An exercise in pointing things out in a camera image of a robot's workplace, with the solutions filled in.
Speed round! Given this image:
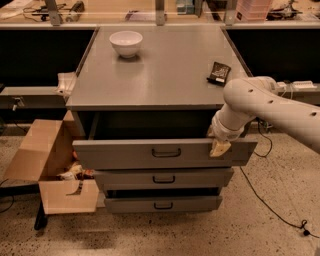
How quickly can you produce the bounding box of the black floor cable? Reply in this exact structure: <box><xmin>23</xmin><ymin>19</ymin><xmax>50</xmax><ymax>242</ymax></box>
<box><xmin>239</xmin><ymin>119</ymin><xmax>320</xmax><ymax>240</ymax></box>

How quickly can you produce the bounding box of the white power strip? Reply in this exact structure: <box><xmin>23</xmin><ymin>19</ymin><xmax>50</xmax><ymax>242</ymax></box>
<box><xmin>278</xmin><ymin>80</ymin><xmax>317</xmax><ymax>90</ymax></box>

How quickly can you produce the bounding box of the grey drawer cabinet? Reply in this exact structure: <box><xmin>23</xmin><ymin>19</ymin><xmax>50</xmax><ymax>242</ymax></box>
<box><xmin>67</xmin><ymin>25</ymin><xmax>245</xmax><ymax>200</ymax></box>

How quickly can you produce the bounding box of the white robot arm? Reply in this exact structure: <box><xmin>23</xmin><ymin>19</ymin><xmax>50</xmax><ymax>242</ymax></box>
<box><xmin>207</xmin><ymin>76</ymin><xmax>320</xmax><ymax>157</ymax></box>

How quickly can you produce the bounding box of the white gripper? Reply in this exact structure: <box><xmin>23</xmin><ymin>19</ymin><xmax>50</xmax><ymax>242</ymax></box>
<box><xmin>207</xmin><ymin>113</ymin><xmax>244</xmax><ymax>157</ymax></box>

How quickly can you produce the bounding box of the grey middle drawer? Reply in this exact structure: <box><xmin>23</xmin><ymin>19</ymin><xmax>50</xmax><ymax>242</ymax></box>
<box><xmin>94</xmin><ymin>168</ymin><xmax>234</xmax><ymax>190</ymax></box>

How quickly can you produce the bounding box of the pink plastic container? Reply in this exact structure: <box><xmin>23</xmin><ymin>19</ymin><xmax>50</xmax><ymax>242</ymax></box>
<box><xmin>236</xmin><ymin>0</ymin><xmax>272</xmax><ymax>22</ymax></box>

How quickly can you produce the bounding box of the grey top drawer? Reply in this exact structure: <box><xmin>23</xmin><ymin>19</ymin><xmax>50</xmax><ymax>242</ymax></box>
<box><xmin>72</xmin><ymin>111</ymin><xmax>258</xmax><ymax>171</ymax></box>

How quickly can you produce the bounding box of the white ceramic bowl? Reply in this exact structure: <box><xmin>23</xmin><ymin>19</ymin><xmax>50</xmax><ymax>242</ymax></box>
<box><xmin>109</xmin><ymin>31</ymin><xmax>143</xmax><ymax>58</ymax></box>

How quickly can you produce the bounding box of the open cardboard box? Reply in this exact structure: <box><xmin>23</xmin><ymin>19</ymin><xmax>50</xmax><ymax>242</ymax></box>
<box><xmin>4</xmin><ymin>119</ymin><xmax>99</xmax><ymax>214</ymax></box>

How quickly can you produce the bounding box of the grey drawer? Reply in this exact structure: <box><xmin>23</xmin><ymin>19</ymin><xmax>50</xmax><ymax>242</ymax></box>
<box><xmin>104</xmin><ymin>196</ymin><xmax>222</xmax><ymax>213</ymax></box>
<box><xmin>72</xmin><ymin>111</ymin><xmax>258</xmax><ymax>171</ymax></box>
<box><xmin>94</xmin><ymin>168</ymin><xmax>234</xmax><ymax>190</ymax></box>

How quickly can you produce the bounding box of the grey bottom drawer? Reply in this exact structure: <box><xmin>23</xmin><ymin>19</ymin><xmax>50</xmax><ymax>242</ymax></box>
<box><xmin>104</xmin><ymin>196</ymin><xmax>222</xmax><ymax>213</ymax></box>

